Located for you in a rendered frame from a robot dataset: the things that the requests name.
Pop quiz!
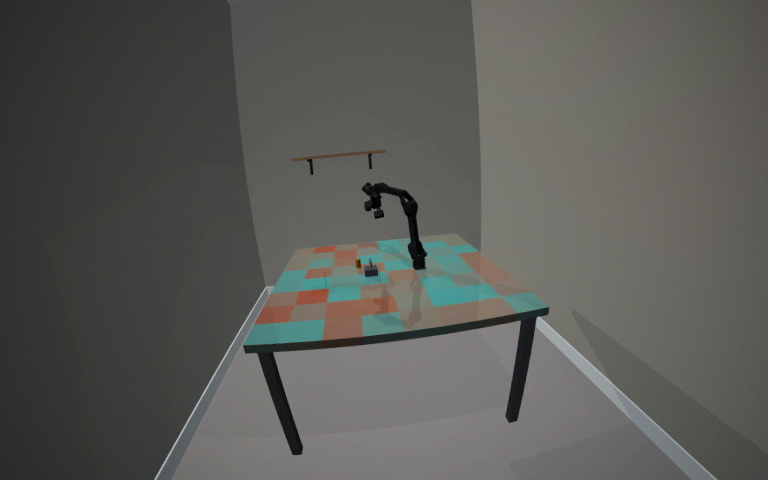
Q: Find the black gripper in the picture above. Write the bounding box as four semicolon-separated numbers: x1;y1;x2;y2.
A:
370;195;384;219

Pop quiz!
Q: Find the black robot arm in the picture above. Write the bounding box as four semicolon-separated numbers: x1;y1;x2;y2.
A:
362;183;427;270

